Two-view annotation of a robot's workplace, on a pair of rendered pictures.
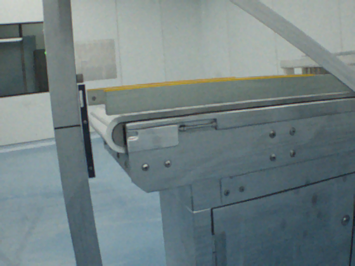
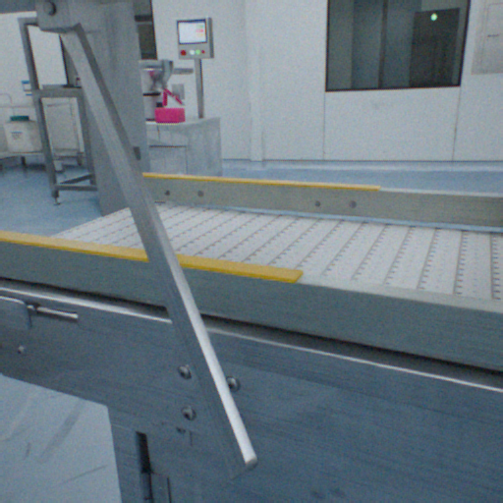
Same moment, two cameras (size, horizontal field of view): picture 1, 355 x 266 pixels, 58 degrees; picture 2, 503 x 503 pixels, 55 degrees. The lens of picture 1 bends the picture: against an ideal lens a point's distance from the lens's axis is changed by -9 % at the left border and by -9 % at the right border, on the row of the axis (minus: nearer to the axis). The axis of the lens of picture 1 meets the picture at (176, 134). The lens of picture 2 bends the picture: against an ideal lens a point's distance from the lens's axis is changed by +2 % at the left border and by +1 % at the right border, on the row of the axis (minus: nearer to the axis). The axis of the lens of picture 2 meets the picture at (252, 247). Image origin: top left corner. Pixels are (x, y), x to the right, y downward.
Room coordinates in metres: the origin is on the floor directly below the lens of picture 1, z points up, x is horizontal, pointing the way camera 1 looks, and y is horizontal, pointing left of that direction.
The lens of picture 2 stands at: (0.33, -0.40, 0.99)
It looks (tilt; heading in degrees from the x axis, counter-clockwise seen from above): 19 degrees down; 44
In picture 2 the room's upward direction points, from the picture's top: 2 degrees counter-clockwise
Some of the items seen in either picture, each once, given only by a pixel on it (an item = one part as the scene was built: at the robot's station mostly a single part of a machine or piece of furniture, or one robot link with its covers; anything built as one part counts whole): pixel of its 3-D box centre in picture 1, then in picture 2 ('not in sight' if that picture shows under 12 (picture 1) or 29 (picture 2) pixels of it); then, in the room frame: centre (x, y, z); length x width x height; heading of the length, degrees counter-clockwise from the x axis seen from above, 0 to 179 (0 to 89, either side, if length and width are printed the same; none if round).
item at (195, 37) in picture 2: not in sight; (196, 70); (2.57, 2.23, 1.07); 0.23 x 0.10 x 0.62; 117
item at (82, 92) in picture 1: (86, 132); not in sight; (0.70, 0.19, 0.78); 0.02 x 0.01 x 0.20; 109
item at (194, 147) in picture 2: not in sight; (168, 175); (2.35, 2.35, 0.38); 0.63 x 0.57 x 0.76; 117
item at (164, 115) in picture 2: not in sight; (170, 115); (2.25, 2.13, 0.80); 0.16 x 0.12 x 0.09; 117
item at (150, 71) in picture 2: not in sight; (158, 90); (2.38, 2.42, 0.95); 0.49 x 0.36 x 0.37; 117
